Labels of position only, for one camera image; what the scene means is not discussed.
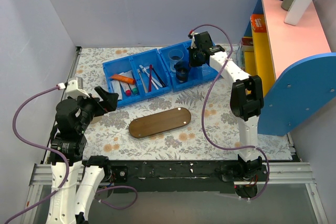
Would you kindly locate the sponge package box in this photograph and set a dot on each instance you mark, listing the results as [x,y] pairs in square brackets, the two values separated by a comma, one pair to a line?
[245,45]

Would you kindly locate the aluminium frame rail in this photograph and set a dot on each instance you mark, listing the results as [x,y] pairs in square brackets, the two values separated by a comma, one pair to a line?
[41,177]

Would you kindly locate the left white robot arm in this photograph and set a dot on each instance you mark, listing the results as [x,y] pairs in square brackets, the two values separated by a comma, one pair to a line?
[73,185]

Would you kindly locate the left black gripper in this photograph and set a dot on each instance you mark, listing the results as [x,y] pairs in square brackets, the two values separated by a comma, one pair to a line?
[98,102]

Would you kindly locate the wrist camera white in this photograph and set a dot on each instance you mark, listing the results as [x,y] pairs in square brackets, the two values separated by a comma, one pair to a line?
[75,89]
[193,36]

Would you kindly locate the white tube green cap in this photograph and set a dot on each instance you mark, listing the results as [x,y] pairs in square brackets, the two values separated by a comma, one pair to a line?
[134,89]

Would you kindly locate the clear plastic cup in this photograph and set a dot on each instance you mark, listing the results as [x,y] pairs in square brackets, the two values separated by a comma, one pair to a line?
[175,56]

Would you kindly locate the orange toothpaste tube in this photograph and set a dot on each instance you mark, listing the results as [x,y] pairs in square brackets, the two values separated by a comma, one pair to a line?
[124,79]

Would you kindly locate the left blue divided bin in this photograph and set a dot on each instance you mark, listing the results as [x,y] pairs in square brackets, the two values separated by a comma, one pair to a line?
[131,63]

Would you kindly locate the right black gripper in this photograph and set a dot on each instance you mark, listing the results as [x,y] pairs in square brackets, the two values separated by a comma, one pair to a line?
[193,57]

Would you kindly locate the oval wooden tray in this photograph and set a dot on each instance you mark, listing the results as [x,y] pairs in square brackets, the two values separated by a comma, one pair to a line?
[159,122]

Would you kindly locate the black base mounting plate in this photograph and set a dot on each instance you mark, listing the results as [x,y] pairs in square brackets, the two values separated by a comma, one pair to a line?
[185,176]

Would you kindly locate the right blue divided bin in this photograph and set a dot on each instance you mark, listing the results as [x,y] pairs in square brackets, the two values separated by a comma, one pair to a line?
[197,75]

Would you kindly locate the dark smoked plastic cup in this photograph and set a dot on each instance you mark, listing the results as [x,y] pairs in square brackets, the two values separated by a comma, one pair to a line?
[182,71]

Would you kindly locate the orange snack box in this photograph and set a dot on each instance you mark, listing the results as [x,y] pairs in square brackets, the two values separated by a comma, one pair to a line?
[258,24]

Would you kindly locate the grey toothbrush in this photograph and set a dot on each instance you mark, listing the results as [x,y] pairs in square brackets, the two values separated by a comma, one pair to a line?
[142,81]

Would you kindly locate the blue divided bin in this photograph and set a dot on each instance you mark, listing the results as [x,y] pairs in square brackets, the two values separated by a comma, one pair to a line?
[131,63]
[197,75]

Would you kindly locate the white toothbrush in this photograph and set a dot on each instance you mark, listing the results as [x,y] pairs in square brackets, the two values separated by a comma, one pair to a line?
[144,70]

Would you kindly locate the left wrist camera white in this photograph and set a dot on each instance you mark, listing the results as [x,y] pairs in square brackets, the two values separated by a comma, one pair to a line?
[75,89]

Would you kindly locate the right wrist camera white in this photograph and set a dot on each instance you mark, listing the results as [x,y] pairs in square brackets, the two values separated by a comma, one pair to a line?
[193,36]

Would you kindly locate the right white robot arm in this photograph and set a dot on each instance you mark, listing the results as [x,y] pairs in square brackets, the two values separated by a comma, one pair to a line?
[246,98]

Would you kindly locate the red toothbrush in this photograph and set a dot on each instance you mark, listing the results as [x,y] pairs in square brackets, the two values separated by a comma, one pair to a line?
[150,78]

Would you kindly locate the blue pink shelf unit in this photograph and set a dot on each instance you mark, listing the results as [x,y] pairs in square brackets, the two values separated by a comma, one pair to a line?
[302,65]

